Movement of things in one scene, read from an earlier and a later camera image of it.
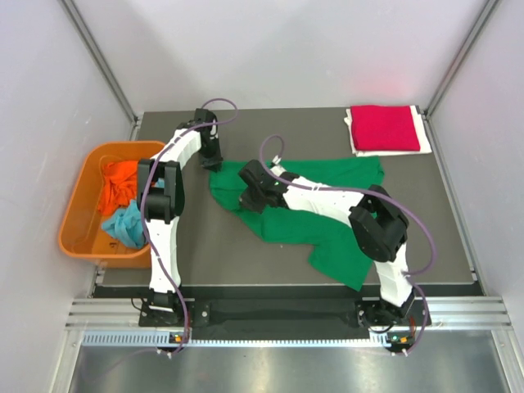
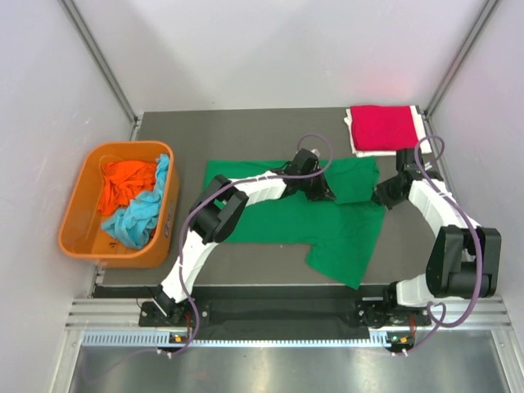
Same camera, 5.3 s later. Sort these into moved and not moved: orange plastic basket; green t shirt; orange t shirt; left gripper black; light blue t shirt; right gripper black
Moved: left gripper black; right gripper black
Not moved: light blue t shirt; orange t shirt; orange plastic basket; green t shirt
